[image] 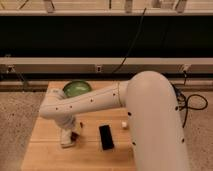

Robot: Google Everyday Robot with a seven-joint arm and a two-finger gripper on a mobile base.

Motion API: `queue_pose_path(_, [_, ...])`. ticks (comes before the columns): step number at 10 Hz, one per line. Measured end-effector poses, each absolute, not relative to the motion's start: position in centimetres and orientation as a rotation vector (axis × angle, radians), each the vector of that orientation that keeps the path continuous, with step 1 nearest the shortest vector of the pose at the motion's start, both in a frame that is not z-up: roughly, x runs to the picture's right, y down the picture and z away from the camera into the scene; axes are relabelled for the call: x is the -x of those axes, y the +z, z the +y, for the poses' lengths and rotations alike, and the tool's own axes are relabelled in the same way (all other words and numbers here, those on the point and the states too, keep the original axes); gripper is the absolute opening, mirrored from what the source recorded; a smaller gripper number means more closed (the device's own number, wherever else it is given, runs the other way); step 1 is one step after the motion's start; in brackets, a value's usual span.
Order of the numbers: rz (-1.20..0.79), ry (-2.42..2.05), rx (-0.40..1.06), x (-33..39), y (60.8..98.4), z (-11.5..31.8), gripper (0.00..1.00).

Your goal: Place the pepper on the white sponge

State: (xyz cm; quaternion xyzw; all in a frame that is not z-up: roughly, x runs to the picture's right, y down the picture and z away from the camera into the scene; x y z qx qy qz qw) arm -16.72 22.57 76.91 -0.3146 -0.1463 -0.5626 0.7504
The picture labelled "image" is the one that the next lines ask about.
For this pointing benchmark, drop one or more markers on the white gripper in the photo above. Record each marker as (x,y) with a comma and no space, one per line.
(69,124)

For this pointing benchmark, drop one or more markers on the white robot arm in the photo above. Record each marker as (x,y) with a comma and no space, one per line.
(155,124)

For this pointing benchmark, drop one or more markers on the dark red pepper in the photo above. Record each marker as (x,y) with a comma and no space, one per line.
(74,136)

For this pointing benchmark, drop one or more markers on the green bowl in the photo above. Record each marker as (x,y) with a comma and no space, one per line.
(76,88)

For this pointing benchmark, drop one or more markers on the black rectangular block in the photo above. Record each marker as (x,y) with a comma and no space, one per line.
(106,137)

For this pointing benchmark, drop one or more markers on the wooden board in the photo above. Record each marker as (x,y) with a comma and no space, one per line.
(44,152)

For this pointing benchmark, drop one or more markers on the small white cube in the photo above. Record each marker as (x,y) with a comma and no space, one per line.
(124,125)

